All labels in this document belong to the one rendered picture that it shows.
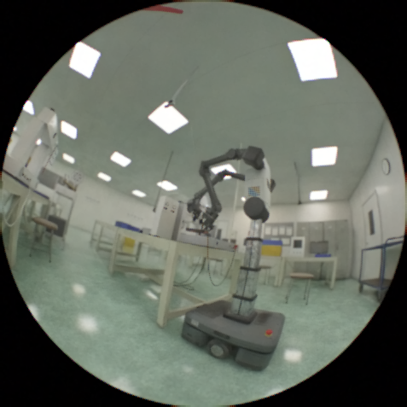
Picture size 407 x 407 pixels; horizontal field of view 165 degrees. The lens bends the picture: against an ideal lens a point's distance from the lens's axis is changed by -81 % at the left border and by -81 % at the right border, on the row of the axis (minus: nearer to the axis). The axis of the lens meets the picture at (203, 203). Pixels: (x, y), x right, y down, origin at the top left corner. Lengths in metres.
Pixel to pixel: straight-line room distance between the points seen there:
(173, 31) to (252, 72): 1.14
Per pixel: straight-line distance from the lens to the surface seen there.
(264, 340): 0.89
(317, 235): 5.12
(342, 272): 5.31
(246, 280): 1.00
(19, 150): 1.52
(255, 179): 1.06
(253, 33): 2.08
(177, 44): 2.20
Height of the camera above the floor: 0.73
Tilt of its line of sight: 18 degrees up
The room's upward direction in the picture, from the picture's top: 11 degrees clockwise
